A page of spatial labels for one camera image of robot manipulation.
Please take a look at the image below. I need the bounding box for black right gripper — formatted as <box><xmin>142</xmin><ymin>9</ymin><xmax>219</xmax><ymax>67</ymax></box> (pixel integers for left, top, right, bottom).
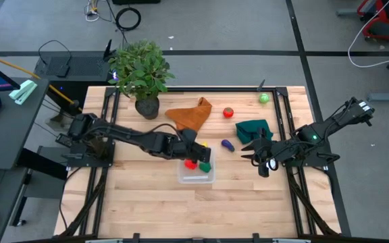
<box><xmin>240</xmin><ymin>127</ymin><xmax>280</xmax><ymax>178</ymax></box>

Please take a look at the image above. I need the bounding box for red toy bell pepper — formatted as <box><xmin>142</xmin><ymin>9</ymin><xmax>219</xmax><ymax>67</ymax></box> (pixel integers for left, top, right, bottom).
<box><xmin>184</xmin><ymin>158</ymin><xmax>199</xmax><ymax>171</ymax></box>

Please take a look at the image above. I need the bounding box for purple toy eggplant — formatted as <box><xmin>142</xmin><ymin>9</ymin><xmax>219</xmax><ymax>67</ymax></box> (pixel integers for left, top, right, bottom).
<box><xmin>220</xmin><ymin>138</ymin><xmax>236</xmax><ymax>153</ymax></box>

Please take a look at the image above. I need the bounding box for clear plastic tupperware container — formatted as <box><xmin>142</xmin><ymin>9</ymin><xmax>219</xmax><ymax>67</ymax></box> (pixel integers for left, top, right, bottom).
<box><xmin>177</xmin><ymin>145</ymin><xmax>217</xmax><ymax>186</ymax></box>

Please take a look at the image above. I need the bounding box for dark green cloth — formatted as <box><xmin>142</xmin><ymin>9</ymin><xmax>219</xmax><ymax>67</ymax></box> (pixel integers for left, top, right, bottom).
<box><xmin>235</xmin><ymin>119</ymin><xmax>274</xmax><ymax>145</ymax></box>

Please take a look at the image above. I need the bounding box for orange cloth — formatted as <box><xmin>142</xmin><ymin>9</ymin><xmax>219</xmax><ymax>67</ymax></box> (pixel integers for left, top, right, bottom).
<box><xmin>164</xmin><ymin>97</ymin><xmax>213</xmax><ymax>133</ymax></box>

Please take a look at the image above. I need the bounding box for black plant pot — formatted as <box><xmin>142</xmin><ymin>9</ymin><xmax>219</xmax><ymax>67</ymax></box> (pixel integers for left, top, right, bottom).
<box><xmin>134</xmin><ymin>96</ymin><xmax>161</xmax><ymax>120</ymax></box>

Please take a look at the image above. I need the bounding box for green leafy plant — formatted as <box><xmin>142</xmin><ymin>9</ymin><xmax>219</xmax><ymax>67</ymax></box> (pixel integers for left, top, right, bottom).
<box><xmin>107</xmin><ymin>40</ymin><xmax>176</xmax><ymax>102</ymax></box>

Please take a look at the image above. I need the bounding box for black wifi antenna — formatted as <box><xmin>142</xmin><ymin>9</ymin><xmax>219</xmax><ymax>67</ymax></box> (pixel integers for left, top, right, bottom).
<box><xmin>103</xmin><ymin>38</ymin><xmax>113</xmax><ymax>61</ymax></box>

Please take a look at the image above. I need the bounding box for black computer case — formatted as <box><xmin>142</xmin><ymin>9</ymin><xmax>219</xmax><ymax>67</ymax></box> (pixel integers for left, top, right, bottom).
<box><xmin>34</xmin><ymin>50</ymin><xmax>114</xmax><ymax>112</ymax></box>

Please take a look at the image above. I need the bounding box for grey metal floor stand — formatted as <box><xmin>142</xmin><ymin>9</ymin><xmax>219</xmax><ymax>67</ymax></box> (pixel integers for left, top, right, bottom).
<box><xmin>366</xmin><ymin>90</ymin><xmax>389</xmax><ymax>104</ymax></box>

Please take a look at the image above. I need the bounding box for black power brick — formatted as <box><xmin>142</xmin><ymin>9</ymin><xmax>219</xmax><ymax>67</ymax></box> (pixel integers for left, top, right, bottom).
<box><xmin>56</xmin><ymin>55</ymin><xmax>71</xmax><ymax>78</ymax></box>

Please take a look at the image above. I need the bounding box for red metal cart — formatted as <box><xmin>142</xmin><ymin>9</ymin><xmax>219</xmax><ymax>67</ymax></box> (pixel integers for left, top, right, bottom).
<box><xmin>356</xmin><ymin>0</ymin><xmax>389</xmax><ymax>43</ymax></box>

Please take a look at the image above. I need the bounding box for mint green stapler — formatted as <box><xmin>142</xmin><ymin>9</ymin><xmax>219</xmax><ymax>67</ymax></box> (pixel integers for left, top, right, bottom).
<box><xmin>8</xmin><ymin>79</ymin><xmax>38</xmax><ymax>106</ymax></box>

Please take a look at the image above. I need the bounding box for black desk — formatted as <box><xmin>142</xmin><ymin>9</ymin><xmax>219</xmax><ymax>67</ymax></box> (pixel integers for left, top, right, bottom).
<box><xmin>0</xmin><ymin>76</ymin><xmax>50</xmax><ymax>243</ymax></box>

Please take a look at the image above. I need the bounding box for yellow pole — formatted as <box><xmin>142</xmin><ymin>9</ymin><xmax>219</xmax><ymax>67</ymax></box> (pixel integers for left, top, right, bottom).
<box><xmin>0</xmin><ymin>49</ymin><xmax>77</xmax><ymax>104</ymax></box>

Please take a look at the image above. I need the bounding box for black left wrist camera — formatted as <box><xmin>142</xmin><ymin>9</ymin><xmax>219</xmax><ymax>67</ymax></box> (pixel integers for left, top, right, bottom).
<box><xmin>182</xmin><ymin>128</ymin><xmax>198</xmax><ymax>143</ymax></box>

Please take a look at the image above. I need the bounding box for black aluminium table frame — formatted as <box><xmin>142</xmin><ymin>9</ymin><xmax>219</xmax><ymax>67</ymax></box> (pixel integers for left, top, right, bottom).
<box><xmin>59</xmin><ymin>86</ymin><xmax>342</xmax><ymax>243</ymax></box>

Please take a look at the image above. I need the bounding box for white floor cable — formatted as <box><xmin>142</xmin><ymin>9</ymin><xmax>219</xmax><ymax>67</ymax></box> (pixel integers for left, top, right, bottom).
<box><xmin>347</xmin><ymin>0</ymin><xmax>389</xmax><ymax>68</ymax></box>

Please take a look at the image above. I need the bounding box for coiled black cable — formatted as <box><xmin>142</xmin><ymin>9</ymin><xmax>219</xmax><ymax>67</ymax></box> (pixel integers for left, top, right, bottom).
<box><xmin>115</xmin><ymin>7</ymin><xmax>142</xmax><ymax>32</ymax></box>

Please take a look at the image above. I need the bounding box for white cable bundle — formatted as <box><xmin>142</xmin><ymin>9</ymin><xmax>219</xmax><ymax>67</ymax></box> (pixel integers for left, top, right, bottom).
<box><xmin>85</xmin><ymin>0</ymin><xmax>101</xmax><ymax>22</ymax></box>

